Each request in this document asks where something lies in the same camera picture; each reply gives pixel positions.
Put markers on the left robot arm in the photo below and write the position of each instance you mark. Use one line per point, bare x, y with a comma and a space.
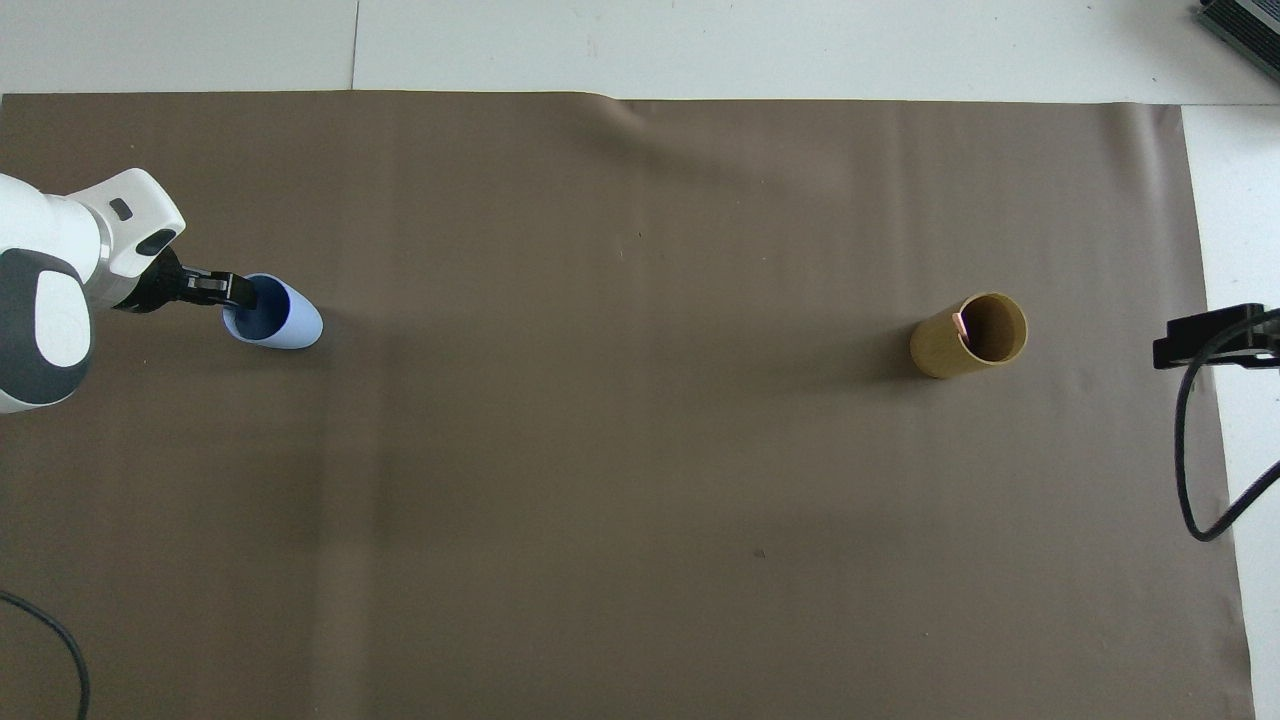
50, 250

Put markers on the blue cup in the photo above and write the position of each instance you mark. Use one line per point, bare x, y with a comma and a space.
296, 322

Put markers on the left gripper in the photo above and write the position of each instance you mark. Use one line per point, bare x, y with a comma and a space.
155, 287

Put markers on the black stand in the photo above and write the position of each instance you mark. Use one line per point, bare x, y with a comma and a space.
1245, 25

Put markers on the brown cylindrical cup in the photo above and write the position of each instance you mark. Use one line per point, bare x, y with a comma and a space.
935, 352

